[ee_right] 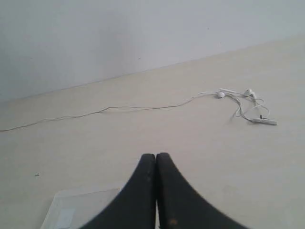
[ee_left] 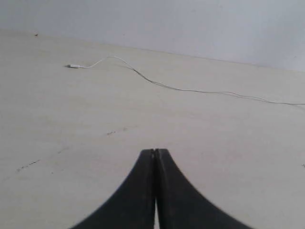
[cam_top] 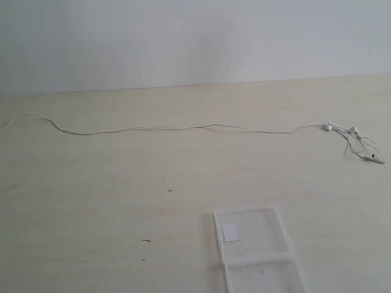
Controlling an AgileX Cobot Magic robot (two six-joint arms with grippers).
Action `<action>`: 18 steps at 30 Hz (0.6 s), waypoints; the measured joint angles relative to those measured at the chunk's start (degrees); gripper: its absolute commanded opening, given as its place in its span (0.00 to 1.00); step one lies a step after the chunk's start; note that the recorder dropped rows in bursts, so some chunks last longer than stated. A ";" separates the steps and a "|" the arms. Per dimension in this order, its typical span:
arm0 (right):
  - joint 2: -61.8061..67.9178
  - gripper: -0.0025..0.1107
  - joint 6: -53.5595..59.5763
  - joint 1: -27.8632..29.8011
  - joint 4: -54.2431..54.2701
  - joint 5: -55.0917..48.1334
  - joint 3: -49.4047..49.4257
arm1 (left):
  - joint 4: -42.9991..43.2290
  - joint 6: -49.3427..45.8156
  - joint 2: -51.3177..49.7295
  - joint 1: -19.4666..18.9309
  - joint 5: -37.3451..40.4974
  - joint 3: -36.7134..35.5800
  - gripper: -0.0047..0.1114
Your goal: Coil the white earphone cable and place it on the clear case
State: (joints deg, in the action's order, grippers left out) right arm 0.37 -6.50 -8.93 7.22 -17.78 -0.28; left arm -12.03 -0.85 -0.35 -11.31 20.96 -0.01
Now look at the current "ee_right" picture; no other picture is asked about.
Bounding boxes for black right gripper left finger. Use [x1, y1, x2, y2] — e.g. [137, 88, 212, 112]
[82, 154, 156, 229]

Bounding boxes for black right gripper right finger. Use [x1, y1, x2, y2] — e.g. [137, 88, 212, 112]
[156, 153, 245, 229]

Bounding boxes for white wired earphones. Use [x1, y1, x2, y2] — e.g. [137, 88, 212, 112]
[1, 88, 278, 133]

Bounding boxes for clear plastic storage box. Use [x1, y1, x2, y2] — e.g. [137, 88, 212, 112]
[41, 186, 121, 229]

